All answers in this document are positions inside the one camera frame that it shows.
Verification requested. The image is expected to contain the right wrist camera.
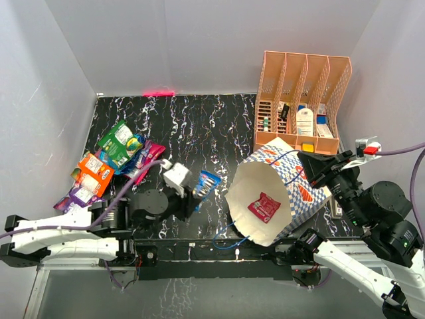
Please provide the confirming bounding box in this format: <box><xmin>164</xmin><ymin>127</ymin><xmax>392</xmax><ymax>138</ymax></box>
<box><xmin>343</xmin><ymin>136</ymin><xmax>382</xmax><ymax>169</ymax></box>

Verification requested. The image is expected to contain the green candy pack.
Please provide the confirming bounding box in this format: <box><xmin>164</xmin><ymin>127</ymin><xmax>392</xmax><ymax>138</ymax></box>
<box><xmin>98</xmin><ymin>120</ymin><xmax>143</xmax><ymax>168</ymax></box>

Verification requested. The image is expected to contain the glue stick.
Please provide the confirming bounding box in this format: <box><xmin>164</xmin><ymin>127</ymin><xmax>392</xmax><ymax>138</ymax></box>
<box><xmin>263</xmin><ymin>116</ymin><xmax>269</xmax><ymax>132</ymax></box>

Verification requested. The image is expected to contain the black yellow highlighter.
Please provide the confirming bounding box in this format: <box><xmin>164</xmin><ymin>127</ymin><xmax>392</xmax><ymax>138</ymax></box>
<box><xmin>280</xmin><ymin>103</ymin><xmax>290</xmax><ymax>121</ymax></box>

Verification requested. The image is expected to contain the orange candy pack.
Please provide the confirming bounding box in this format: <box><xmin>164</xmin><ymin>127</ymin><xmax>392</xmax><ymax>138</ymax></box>
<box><xmin>70</xmin><ymin>152</ymin><xmax>115</xmax><ymax>197</ymax></box>

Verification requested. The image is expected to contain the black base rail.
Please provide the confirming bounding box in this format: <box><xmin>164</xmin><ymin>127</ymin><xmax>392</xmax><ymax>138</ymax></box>
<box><xmin>99</xmin><ymin>236</ymin><xmax>366</xmax><ymax>282</ymax></box>

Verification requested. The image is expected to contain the blue snack bag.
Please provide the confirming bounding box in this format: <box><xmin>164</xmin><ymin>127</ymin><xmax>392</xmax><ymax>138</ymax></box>
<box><xmin>96</xmin><ymin>134</ymin><xmax>145</xmax><ymax>175</ymax></box>

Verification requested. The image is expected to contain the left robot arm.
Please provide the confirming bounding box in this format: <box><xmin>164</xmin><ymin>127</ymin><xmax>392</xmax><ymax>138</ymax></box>
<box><xmin>1</xmin><ymin>187</ymin><xmax>206</xmax><ymax>268</ymax></box>

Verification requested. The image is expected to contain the white tube with label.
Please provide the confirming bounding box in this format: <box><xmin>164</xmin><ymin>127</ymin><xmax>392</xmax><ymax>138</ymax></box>
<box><xmin>296</xmin><ymin>108</ymin><xmax>314</xmax><ymax>136</ymax></box>

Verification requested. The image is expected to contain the red snack packet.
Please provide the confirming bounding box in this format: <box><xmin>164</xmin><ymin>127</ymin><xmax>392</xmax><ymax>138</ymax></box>
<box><xmin>248</xmin><ymin>192</ymin><xmax>281</xmax><ymax>223</ymax></box>

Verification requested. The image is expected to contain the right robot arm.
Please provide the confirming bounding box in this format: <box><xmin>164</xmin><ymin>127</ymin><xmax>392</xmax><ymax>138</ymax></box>
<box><xmin>292</xmin><ymin>151</ymin><xmax>424</xmax><ymax>318</ymax></box>

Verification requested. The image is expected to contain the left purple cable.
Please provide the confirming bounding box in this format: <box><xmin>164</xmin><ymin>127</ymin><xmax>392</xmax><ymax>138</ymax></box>
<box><xmin>0</xmin><ymin>159</ymin><xmax>170</xmax><ymax>290</ymax></box>

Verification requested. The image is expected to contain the blue checkered paper bag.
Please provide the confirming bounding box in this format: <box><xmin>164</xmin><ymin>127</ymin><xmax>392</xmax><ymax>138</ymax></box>
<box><xmin>213</xmin><ymin>138</ymin><xmax>331</xmax><ymax>250</ymax></box>

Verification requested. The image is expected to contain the white red paper box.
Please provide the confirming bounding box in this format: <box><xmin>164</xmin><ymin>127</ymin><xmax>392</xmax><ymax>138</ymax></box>
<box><xmin>316</xmin><ymin>124</ymin><xmax>333</xmax><ymax>139</ymax></box>

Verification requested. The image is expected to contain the orange desk organizer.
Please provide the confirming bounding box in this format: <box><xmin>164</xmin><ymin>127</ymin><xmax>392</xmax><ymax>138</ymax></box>
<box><xmin>254</xmin><ymin>51</ymin><xmax>352</xmax><ymax>155</ymax></box>

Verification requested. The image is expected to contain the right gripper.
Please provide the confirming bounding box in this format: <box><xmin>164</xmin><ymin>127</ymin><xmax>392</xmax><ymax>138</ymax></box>
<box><xmin>296</xmin><ymin>150</ymin><xmax>367</xmax><ymax>225</ymax></box>

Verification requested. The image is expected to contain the blue stamp pad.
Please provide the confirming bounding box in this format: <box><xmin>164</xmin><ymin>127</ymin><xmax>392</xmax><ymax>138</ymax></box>
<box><xmin>316</xmin><ymin>114</ymin><xmax>327</xmax><ymax>124</ymax></box>

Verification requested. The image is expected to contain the pink snack bag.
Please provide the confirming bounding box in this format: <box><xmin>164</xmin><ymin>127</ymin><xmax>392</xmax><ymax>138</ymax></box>
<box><xmin>124</xmin><ymin>142</ymin><xmax>166</xmax><ymax>179</ymax></box>

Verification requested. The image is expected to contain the magenta purple candy pack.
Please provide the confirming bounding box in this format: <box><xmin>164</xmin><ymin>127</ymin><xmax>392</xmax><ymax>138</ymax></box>
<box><xmin>135</xmin><ymin>140</ymin><xmax>151</xmax><ymax>169</ymax></box>

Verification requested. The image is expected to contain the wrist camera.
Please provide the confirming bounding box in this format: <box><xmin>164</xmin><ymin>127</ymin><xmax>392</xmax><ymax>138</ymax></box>
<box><xmin>343</xmin><ymin>136</ymin><xmax>382</xmax><ymax>169</ymax></box>
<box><xmin>163</xmin><ymin>163</ymin><xmax>192</xmax><ymax>198</ymax></box>

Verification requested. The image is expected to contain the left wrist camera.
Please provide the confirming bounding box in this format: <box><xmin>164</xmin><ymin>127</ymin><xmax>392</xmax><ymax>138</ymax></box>
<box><xmin>163</xmin><ymin>163</ymin><xmax>192</xmax><ymax>198</ymax></box>

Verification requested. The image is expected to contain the blue cookie pack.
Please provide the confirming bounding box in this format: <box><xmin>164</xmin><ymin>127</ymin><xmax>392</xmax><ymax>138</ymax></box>
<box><xmin>195</xmin><ymin>170</ymin><xmax>221</xmax><ymax>211</ymax></box>

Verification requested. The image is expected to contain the red white staples box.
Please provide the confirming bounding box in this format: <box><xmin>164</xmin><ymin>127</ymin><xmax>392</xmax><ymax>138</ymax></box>
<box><xmin>317</xmin><ymin>103</ymin><xmax>327</xmax><ymax>116</ymax></box>

